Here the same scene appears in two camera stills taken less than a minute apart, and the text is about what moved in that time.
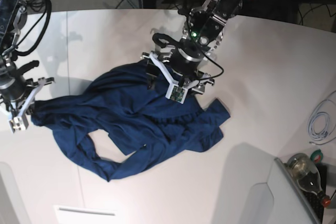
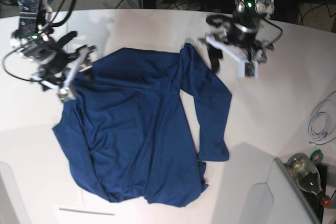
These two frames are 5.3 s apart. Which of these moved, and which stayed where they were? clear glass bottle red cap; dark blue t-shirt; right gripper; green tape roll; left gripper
Moved: left gripper; dark blue t-shirt; right gripper
Stayed: green tape roll; clear glass bottle red cap
